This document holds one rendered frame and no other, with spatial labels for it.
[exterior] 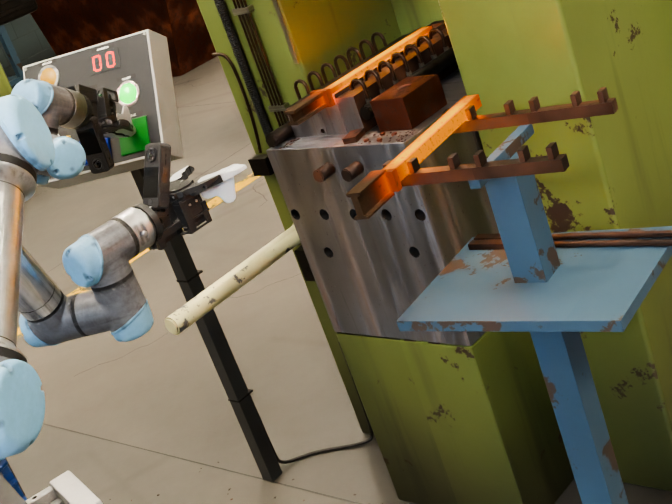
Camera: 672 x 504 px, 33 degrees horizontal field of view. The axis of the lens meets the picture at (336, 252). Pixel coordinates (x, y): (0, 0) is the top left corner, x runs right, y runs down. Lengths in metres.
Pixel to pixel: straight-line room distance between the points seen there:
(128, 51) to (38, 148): 0.91
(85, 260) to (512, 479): 1.05
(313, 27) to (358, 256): 0.53
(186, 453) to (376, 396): 0.90
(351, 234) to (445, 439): 0.51
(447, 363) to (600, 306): 0.63
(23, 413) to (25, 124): 0.42
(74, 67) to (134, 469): 1.26
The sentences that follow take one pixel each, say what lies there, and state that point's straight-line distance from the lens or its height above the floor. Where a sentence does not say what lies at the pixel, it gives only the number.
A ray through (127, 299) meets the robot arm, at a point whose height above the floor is 0.90.
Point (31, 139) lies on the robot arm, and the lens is 1.64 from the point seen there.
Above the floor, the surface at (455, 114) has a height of 0.98.
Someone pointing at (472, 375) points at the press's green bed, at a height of 0.40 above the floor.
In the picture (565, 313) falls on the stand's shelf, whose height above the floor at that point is 0.71.
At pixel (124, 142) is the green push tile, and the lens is 2.49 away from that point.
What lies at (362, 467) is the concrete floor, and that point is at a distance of 2.89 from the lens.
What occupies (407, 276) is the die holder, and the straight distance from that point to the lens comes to 2.25.
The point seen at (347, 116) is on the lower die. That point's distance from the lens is 2.23.
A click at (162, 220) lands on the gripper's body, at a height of 0.97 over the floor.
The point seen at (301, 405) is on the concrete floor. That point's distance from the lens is 3.27.
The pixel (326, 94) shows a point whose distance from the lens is 2.22.
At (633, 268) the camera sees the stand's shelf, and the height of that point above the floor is 0.71.
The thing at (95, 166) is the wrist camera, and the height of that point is 1.01.
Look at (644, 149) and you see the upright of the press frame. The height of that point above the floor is 0.72.
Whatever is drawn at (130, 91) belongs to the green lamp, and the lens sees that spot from 2.50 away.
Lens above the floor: 1.53
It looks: 21 degrees down
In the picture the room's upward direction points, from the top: 20 degrees counter-clockwise
